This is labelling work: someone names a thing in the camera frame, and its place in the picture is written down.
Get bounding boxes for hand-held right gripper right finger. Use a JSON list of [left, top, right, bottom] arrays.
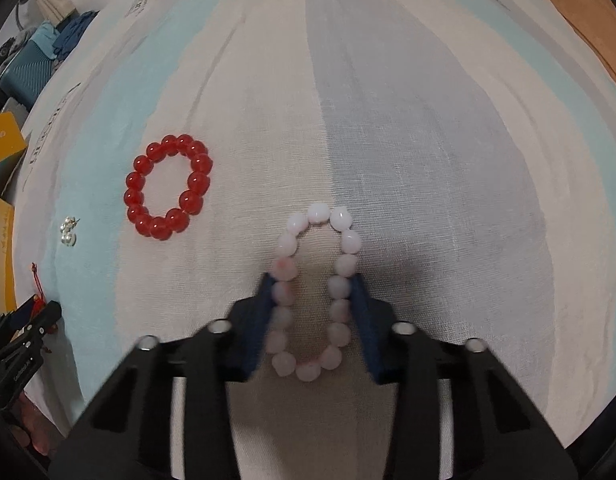
[[350, 275, 576, 480]]

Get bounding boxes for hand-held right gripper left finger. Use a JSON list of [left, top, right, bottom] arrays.
[[48, 272, 277, 480]]

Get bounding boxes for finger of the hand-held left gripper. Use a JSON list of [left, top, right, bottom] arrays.
[[0, 296, 49, 356], [8, 301, 63, 358]]

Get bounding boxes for white bead bracelet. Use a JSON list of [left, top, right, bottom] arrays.
[[264, 202, 363, 383]]

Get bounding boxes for person's left hand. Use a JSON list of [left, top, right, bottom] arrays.
[[8, 392, 65, 457]]

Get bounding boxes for red knot charm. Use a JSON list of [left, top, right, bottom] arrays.
[[30, 261, 58, 353]]

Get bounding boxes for blue and yellow cardboard box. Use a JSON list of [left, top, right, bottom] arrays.
[[0, 191, 17, 322]]

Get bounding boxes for pearl stud earrings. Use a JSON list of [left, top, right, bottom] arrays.
[[59, 216, 82, 248]]

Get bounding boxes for white box with yellow flap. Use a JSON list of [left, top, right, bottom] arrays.
[[0, 111, 29, 197]]

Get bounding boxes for striped bed blanket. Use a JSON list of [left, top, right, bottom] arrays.
[[10, 0, 616, 480]]

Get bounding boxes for grey suitcase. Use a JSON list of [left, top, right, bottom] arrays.
[[0, 94, 31, 123]]

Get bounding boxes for teal suitcase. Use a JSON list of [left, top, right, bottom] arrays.
[[0, 40, 57, 111]]

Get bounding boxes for black clutter on suitcase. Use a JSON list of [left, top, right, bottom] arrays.
[[0, 34, 21, 77]]

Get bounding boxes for dark blue folded clothes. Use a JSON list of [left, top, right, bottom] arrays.
[[52, 9, 100, 59]]

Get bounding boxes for red bead bracelet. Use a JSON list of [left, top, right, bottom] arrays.
[[123, 133, 214, 240]]

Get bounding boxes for wooden wall panel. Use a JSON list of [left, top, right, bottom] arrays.
[[517, 0, 616, 113]]

